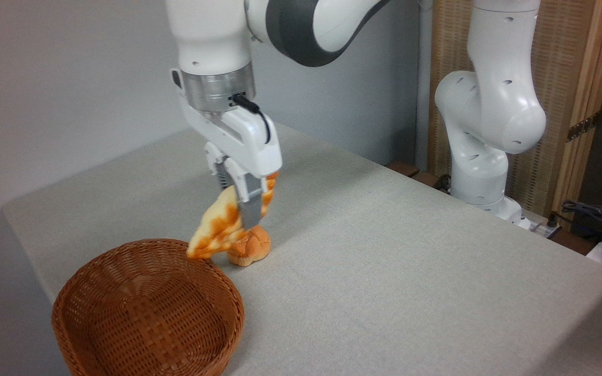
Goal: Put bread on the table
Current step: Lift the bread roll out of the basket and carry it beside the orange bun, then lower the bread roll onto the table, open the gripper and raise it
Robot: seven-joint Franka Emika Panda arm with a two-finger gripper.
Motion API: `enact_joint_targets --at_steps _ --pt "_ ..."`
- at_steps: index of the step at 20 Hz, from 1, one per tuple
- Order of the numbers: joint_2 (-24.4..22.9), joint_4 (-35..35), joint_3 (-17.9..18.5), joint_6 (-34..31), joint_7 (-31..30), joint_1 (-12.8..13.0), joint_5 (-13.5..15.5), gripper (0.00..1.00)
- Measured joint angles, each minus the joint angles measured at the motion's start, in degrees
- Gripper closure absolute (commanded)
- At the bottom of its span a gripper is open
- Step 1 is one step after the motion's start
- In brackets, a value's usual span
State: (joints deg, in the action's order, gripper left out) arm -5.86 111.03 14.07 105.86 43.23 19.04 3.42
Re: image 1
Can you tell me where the white power strip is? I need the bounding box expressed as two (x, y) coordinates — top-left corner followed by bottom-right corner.
(520, 216), (563, 239)

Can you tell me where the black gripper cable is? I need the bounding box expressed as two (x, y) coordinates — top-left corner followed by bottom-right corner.
(231, 93), (272, 145)

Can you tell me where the brown wicker basket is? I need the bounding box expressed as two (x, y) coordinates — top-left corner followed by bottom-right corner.
(52, 239), (245, 376)

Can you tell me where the bamboo screen with wooden frame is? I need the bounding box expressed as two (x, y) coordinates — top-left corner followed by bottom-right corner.
(428, 0), (602, 220)

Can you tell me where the metal screen hinge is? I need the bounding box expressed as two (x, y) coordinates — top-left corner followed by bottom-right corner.
(566, 112), (600, 142)

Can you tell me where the grey tablecloth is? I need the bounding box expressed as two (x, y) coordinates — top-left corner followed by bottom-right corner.
(2, 123), (602, 376)

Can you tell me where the long pale bread loaf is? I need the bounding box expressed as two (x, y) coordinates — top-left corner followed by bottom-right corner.
(186, 171), (280, 260)

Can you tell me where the round orange bread roll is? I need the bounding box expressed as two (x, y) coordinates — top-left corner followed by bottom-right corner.
(227, 225), (271, 267)

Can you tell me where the black cable bundle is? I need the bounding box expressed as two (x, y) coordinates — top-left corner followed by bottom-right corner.
(548, 200), (602, 246)

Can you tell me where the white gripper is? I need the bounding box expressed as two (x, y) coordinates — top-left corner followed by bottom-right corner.
(171, 68), (283, 231)

